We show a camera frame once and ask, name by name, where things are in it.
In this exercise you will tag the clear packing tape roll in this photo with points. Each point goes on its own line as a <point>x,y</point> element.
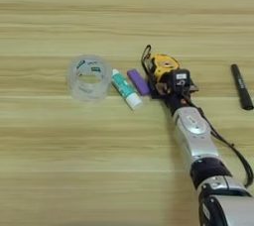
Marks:
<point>74,88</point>

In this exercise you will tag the black marker pen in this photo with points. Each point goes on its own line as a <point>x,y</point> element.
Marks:
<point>242,88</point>

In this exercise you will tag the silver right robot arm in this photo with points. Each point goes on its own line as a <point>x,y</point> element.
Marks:
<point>198,137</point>

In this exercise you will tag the small purple lighter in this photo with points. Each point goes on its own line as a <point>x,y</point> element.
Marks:
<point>139,83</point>

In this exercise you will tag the teal and white glue stick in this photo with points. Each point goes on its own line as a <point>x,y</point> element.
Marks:
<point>125,89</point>

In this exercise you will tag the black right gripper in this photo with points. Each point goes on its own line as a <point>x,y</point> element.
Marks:
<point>170,96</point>

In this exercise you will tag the yellow and black tape measure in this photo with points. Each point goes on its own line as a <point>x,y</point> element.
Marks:
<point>162,64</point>

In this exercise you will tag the black box with white label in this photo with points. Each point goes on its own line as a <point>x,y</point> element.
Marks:
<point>180,78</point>

